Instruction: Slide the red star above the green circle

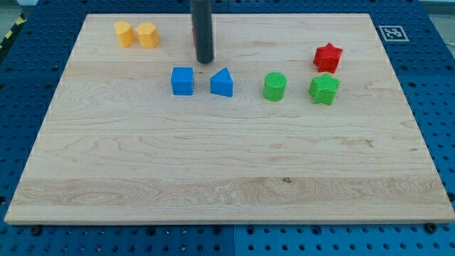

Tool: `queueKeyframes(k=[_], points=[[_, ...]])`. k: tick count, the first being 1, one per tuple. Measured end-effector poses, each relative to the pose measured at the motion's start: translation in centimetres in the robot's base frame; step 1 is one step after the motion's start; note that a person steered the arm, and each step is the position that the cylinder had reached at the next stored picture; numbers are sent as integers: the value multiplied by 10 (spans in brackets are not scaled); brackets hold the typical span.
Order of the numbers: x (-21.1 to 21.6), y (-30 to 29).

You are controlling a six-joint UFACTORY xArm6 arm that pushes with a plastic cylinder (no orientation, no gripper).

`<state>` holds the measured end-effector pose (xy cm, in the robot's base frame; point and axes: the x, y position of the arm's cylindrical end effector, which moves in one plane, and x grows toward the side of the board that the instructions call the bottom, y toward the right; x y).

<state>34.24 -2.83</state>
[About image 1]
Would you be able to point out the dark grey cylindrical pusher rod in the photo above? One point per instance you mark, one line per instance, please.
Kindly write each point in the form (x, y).
(202, 23)

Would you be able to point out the red star block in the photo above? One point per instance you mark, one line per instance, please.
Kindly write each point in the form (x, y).
(327, 58)

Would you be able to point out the green star block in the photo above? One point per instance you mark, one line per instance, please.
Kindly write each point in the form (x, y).
(323, 89)

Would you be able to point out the red block behind rod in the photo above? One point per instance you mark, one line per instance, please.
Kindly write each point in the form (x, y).
(193, 37)

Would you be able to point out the yellow hexagon block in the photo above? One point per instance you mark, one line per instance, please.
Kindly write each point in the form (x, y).
(148, 35)

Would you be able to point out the blue cube block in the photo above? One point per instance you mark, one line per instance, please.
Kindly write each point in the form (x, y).
(182, 81)

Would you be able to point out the blue triangle block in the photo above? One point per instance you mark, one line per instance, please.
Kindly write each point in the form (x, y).
(221, 83)

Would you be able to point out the yellow heart block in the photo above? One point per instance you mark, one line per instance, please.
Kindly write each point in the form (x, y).
(124, 33)

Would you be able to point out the green cylinder block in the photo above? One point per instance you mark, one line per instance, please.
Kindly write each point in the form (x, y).
(274, 86)

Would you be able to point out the light wooden board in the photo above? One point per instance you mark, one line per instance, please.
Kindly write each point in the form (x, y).
(117, 147)

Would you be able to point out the white fiducial marker tag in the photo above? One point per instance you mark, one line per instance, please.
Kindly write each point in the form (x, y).
(393, 33)

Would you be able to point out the black board clamp screw left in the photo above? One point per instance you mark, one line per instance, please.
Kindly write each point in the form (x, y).
(36, 230)

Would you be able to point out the black board clamp screw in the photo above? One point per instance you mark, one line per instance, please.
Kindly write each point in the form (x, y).
(430, 228)
(36, 230)

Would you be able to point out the black board clamp screw right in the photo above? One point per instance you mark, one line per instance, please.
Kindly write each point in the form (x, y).
(430, 228)

